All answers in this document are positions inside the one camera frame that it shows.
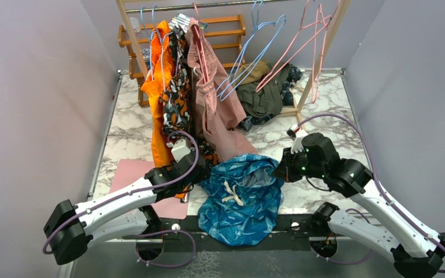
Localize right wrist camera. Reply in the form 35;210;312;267
286;124;308;154

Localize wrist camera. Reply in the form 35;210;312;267
286;124;308;154
166;138;191;163

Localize dark navy patterned garment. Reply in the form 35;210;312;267
239;64;302;131

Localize tan garment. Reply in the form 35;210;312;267
234;60;270;87

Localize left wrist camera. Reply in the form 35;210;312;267
166;138;191;163

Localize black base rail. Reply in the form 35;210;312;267
136;214;328;254

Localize pink shorts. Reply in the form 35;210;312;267
187;18;258;162

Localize olive green garment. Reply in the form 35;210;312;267
236;64;290;118

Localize marker pen pack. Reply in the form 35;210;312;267
168;13;191;33

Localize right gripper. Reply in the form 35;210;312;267
272;145;327;182

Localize blue lidded jar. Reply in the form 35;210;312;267
141;48;151;70

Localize hanger holding pink shorts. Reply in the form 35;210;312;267
192;2;209;83

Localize clear plastic cup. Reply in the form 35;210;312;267
129;17;143;38

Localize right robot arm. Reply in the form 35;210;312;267
272;133;445;277

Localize orange shorts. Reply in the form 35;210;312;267
141;20;191;200

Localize blue patterned shorts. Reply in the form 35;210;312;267
197;154;284;246

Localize blue wire hanger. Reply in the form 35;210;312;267
215;0;287;102

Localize camouflage patterned shorts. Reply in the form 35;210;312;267
161;30;219;167

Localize wooden clothes rack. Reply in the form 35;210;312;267
116;0;351;122

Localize wooden shelf unit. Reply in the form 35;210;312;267
118;14;246;107

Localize pink mat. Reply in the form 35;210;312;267
109;159;188;220

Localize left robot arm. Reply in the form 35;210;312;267
42;152;210;265

